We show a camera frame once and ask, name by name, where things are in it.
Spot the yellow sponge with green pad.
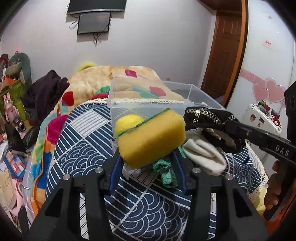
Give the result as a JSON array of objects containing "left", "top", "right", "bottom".
[{"left": 117, "top": 108, "right": 186, "bottom": 169}]

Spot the brown wooden door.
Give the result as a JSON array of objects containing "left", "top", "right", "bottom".
[{"left": 201, "top": 1, "right": 248, "bottom": 107}]

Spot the small wall monitor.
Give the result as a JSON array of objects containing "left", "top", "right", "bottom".
[{"left": 77, "top": 12, "right": 111, "bottom": 35}]

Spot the yellow felt ball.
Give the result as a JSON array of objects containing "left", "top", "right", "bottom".
[{"left": 114, "top": 114, "right": 144, "bottom": 137}]

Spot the grey plush dinosaur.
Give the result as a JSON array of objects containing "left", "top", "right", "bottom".
[{"left": 6, "top": 53, "right": 32, "bottom": 87}]

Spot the green cardboard box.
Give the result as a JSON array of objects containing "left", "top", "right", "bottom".
[{"left": 1, "top": 80, "right": 27, "bottom": 121}]

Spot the right hand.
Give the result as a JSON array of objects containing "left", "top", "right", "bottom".
[{"left": 264, "top": 161, "right": 281, "bottom": 210}]

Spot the white suitcase with stickers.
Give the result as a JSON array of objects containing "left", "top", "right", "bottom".
[{"left": 241, "top": 100, "right": 282, "bottom": 136}]

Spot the colourful fleece blanket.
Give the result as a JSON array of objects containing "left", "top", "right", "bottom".
[{"left": 31, "top": 65, "right": 186, "bottom": 216}]

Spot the black plastic bag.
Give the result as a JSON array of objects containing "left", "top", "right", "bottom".
[{"left": 5, "top": 123, "right": 39, "bottom": 157}]

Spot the pink bunny toy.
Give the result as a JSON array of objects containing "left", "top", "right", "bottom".
[{"left": 3, "top": 92, "right": 20, "bottom": 123}]

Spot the green knitted cloth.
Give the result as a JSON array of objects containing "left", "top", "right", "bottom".
[{"left": 152, "top": 156, "right": 178, "bottom": 188}]

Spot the navy patterned tablecloth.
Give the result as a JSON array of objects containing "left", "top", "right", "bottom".
[{"left": 46, "top": 100, "right": 268, "bottom": 240}]

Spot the curved black television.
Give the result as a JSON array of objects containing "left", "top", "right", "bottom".
[{"left": 67, "top": 0, "right": 127, "bottom": 15}]

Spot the dark purple garment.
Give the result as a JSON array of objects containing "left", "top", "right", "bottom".
[{"left": 21, "top": 70, "right": 70, "bottom": 125}]

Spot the clear plastic storage box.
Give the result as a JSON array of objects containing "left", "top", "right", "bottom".
[{"left": 107, "top": 77, "right": 224, "bottom": 145}]

